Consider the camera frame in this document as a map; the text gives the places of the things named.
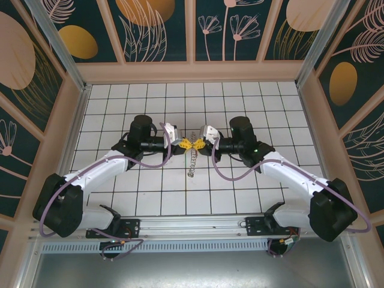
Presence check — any metal keyring plate with rings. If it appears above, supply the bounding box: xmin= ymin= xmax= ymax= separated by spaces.
xmin=185 ymin=133 xmax=200 ymax=178

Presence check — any grey metal sheet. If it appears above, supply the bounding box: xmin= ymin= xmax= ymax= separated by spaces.
xmin=17 ymin=251 xmax=368 ymax=288

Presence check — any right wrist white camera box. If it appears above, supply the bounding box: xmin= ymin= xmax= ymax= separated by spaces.
xmin=199 ymin=124 xmax=222 ymax=145

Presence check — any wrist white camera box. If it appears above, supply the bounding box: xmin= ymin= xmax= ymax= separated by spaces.
xmin=161 ymin=122 xmax=182 ymax=145
xmin=199 ymin=124 xmax=222 ymax=145

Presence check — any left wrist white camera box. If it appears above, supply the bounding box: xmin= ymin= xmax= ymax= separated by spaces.
xmin=161 ymin=122 xmax=182 ymax=145

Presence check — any aluminium table rail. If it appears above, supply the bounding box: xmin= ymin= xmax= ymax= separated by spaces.
xmin=28 ymin=212 xmax=355 ymax=241

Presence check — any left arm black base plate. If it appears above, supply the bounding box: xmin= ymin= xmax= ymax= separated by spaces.
xmin=86 ymin=218 xmax=142 ymax=239

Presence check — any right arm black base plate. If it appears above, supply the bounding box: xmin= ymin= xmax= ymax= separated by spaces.
xmin=245 ymin=216 xmax=301 ymax=238

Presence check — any white slotted cable duct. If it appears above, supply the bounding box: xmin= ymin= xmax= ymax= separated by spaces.
xmin=40 ymin=239 xmax=269 ymax=253

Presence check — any aluminium corner post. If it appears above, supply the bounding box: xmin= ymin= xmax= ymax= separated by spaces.
xmin=25 ymin=0 xmax=91 ymax=92
xmin=295 ymin=0 xmax=358 ymax=88

